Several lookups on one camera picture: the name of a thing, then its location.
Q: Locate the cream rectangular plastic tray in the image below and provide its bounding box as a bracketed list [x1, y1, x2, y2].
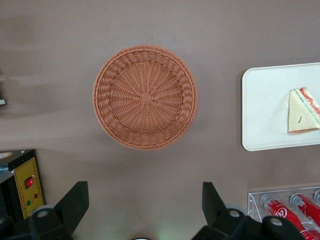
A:
[241, 62, 320, 152]

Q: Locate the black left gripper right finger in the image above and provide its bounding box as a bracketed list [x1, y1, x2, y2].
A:
[191, 181, 248, 240]

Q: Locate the round brown wicker basket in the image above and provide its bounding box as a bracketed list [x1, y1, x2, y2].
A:
[92, 44, 199, 151]

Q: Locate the black countertop machine yellow label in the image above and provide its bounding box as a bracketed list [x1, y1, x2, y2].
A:
[0, 149, 46, 222]

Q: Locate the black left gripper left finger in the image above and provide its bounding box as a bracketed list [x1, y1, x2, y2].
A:
[27, 180, 90, 240]

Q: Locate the clear acrylic bottle rack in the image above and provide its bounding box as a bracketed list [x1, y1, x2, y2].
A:
[247, 185, 320, 240]

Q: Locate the triangular sandwich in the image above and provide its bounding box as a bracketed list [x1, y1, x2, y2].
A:
[287, 86, 320, 137]

